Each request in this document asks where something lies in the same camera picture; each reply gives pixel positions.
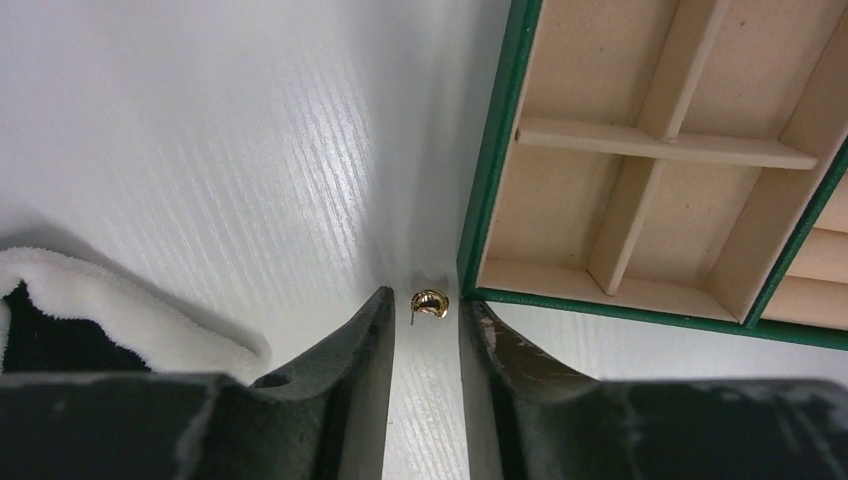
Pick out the green jewelry tray with compartments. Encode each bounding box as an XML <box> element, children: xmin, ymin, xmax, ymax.
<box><xmin>457</xmin><ymin>1</ymin><xmax>847</xmax><ymax>350</ymax></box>

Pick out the gold half hoop earring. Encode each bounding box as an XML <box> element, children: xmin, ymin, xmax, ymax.
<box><xmin>410</xmin><ymin>289</ymin><xmax>450</xmax><ymax>325</ymax></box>

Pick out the black white striped cloth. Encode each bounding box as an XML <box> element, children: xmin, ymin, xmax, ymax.
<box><xmin>1</xmin><ymin>247</ymin><xmax>270</xmax><ymax>384</ymax></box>

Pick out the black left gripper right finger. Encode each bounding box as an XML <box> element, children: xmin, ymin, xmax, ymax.
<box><xmin>458</xmin><ymin>300</ymin><xmax>847</xmax><ymax>479</ymax></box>

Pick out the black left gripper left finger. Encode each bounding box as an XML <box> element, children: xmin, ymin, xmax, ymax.
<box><xmin>1</xmin><ymin>286</ymin><xmax>395</xmax><ymax>479</ymax></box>

